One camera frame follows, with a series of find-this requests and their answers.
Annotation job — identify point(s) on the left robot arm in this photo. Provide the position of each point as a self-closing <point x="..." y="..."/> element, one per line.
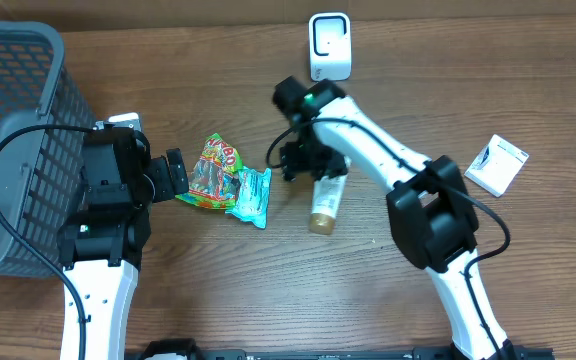
<point x="101" y="245"/>

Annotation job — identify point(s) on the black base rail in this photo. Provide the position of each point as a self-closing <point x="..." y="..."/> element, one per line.
<point x="188" y="349"/>

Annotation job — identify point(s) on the teal tissue packet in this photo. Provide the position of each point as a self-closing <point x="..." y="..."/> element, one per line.
<point x="253" y="197"/>

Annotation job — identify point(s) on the colourful Haribo candy bag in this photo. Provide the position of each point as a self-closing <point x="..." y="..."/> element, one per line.
<point x="214" y="181"/>

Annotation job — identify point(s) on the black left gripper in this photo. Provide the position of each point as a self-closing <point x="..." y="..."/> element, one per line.
<point x="170" y="175"/>

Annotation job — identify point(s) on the grey plastic shopping basket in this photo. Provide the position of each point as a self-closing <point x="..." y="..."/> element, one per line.
<point x="40" y="172"/>

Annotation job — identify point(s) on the white barcode scanner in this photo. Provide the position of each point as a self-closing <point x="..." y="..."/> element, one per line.
<point x="330" y="46"/>

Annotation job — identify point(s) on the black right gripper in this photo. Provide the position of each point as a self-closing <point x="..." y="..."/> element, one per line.
<point x="292" y="162"/>

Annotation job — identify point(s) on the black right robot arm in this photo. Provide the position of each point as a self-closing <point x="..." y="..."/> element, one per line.
<point x="431" y="215"/>

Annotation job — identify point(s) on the white tube with gold cap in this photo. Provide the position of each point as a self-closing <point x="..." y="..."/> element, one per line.
<point x="327" y="196"/>

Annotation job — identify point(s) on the white Hansaplast plaster box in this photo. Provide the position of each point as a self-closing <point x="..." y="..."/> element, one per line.
<point x="496" y="165"/>

